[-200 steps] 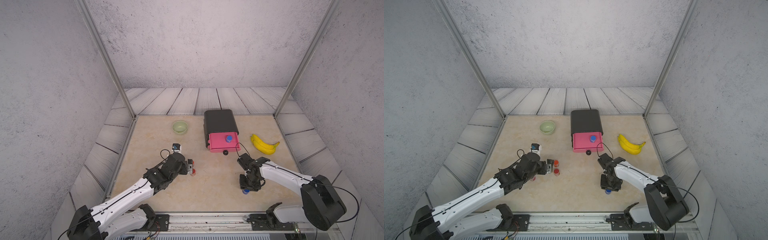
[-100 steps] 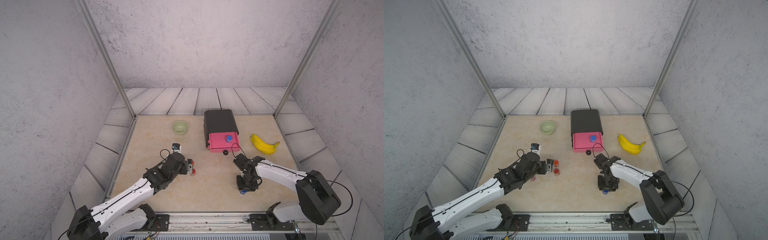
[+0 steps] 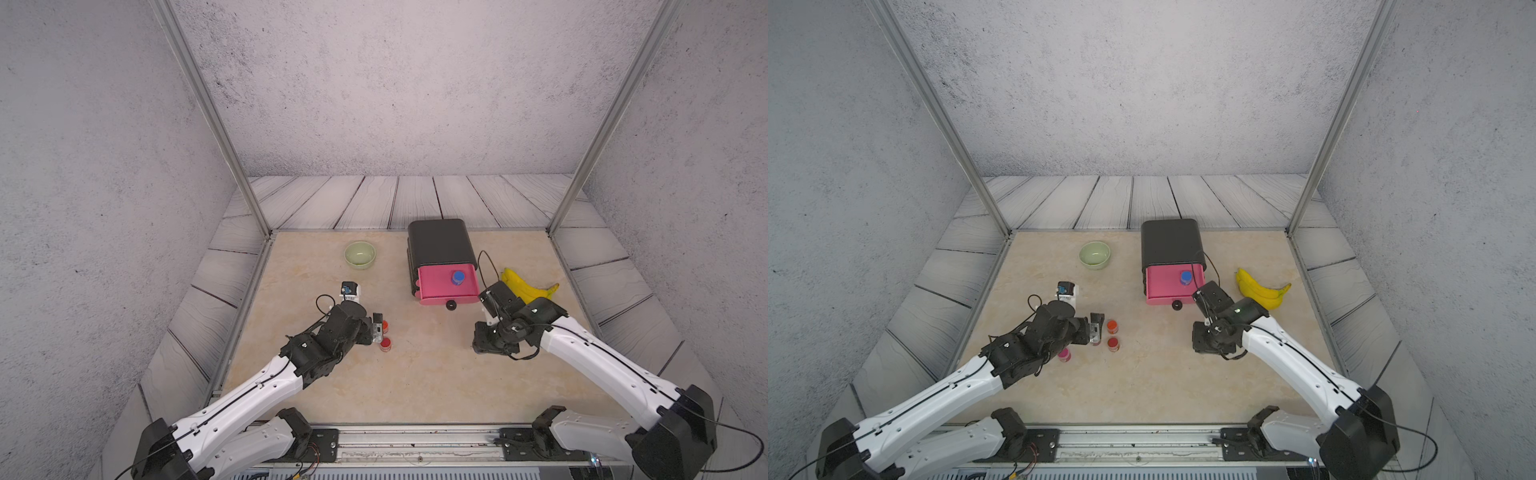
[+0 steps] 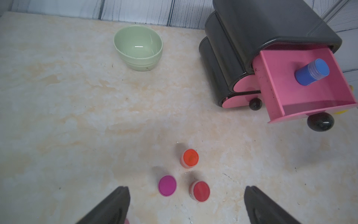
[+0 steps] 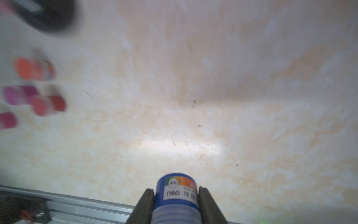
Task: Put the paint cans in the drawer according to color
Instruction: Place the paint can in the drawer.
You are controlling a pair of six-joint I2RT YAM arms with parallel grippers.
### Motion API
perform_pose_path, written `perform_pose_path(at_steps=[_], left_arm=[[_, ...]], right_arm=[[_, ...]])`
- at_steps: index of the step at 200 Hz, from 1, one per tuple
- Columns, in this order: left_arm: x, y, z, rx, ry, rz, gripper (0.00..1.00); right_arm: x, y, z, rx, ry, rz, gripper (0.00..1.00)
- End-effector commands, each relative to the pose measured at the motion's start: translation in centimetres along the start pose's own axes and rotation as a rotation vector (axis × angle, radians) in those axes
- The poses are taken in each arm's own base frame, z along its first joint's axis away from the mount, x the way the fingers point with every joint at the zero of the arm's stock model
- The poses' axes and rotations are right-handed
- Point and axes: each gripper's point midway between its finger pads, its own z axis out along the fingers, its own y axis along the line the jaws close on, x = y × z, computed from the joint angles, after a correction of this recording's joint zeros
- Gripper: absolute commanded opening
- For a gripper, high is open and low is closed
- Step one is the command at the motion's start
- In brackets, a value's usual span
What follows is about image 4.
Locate red paint can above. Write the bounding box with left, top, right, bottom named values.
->
left=189, top=181, right=211, bottom=203

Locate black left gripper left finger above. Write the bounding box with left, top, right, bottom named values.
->
left=77, top=186, right=131, bottom=224

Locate pink drawer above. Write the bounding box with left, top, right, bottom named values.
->
left=222, top=94, right=264, bottom=111
left=252, top=47, right=358, bottom=124
left=233, top=74, right=260, bottom=92

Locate pink top drawer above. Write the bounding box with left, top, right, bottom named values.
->
left=252, top=47, right=358, bottom=124

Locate black drawer cabinet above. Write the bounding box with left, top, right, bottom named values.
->
left=199, top=1, right=342, bottom=107

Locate blue paint can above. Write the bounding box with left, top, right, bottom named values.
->
left=295, top=58, right=330, bottom=86

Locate magenta paint can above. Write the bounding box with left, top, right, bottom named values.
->
left=158, top=175, right=177, bottom=197

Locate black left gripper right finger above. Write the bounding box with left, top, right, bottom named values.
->
left=244, top=186, right=300, bottom=224

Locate orange paint can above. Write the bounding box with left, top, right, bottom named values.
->
left=180, top=149, right=200, bottom=169

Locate pink bottom drawer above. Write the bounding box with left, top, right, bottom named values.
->
left=222, top=94, right=264, bottom=111

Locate light green bowl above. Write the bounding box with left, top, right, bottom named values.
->
left=113, top=25, right=164, bottom=71

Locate pink middle drawer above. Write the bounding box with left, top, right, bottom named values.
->
left=233, top=74, right=260, bottom=92

